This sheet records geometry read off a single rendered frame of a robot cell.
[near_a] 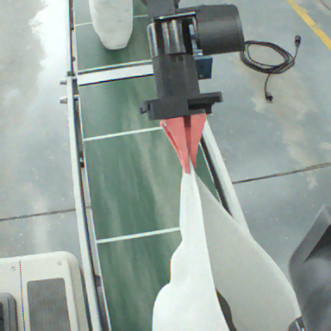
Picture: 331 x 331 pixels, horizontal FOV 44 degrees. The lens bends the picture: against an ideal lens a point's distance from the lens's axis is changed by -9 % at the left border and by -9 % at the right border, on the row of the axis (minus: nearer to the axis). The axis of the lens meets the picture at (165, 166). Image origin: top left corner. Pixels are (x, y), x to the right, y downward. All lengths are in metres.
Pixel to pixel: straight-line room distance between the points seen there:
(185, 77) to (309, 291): 0.38
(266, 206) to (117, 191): 0.72
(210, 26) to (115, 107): 1.12
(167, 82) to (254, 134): 1.58
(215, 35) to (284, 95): 1.85
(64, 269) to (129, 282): 0.27
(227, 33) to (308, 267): 0.38
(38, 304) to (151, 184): 0.53
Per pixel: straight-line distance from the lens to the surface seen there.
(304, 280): 0.24
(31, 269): 1.41
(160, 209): 1.32
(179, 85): 0.55
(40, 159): 2.05
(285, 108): 2.31
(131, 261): 1.23
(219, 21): 0.56
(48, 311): 1.33
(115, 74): 1.82
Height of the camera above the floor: 1.46
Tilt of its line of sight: 49 degrees down
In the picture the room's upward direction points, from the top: straight up
